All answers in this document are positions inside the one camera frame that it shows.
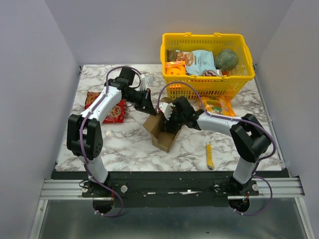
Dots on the orange mango candy bag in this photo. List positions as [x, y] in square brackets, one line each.
[217, 105]

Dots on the yellow plastic shopping basket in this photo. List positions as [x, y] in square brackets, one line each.
[227, 86]

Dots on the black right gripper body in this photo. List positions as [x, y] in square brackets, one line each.
[173, 120]

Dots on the orange Scrub Daddy sponge box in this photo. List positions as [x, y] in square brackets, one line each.
[175, 68]

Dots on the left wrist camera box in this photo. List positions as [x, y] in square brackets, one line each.
[144, 81]

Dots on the light blue cassava chips bag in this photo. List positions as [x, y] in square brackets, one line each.
[197, 61]

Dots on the green netted melon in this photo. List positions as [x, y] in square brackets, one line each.
[226, 60]

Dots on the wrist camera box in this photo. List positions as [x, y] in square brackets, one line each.
[144, 81]
[166, 109]

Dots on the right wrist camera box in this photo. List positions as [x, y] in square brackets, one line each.
[166, 109]

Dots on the brown cardboard express box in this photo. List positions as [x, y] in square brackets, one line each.
[162, 139]

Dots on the yellow utility knife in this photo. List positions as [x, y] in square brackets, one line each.
[209, 160]

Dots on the red snack bag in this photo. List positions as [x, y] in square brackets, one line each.
[117, 113]

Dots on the aluminium frame rail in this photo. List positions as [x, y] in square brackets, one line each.
[271, 218]

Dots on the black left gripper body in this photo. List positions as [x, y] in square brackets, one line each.
[141, 97]

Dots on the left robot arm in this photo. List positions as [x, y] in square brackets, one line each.
[84, 134]

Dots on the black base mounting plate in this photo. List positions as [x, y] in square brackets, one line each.
[167, 189]

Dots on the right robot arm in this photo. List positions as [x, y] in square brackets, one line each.
[250, 138]

